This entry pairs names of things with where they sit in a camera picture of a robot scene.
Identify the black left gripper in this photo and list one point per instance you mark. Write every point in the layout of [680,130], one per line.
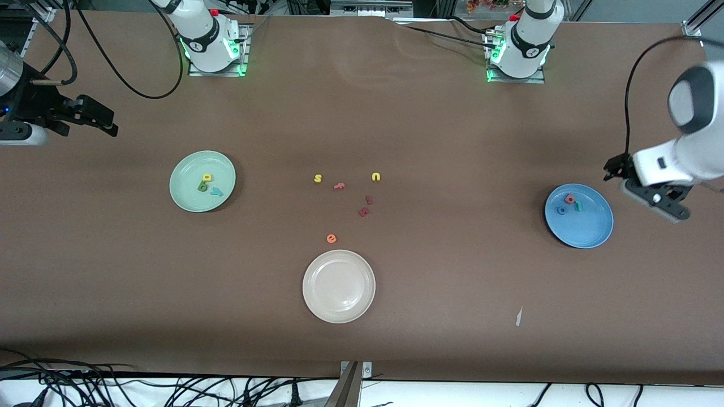
[619,165]

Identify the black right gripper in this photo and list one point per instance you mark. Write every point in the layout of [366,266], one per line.
[35,105]

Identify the blue plate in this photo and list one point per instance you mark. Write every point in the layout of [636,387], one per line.
[588,229]

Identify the light green plate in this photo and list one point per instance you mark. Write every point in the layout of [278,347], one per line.
[189,195]

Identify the small white paper scrap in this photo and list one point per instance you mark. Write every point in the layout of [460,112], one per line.
[518,316]

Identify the brown table cover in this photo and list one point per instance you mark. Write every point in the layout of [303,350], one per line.
[169,294]

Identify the orange artificial flowers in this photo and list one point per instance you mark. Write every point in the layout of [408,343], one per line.
[486,4]

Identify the dark red foam letter k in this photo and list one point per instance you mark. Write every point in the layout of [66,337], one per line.
[363,212]

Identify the beige plate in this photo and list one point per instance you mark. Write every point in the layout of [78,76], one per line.
[339,286]

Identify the grey metal bar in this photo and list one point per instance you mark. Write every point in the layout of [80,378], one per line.
[345,390]

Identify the aluminium frame profile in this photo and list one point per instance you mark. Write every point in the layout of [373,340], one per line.
[698,20]
[42,14]

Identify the aluminium frame rack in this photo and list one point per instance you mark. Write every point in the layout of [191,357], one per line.
[370,7]

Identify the grey metal bracket plate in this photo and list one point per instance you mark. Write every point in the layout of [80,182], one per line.
[367,367]

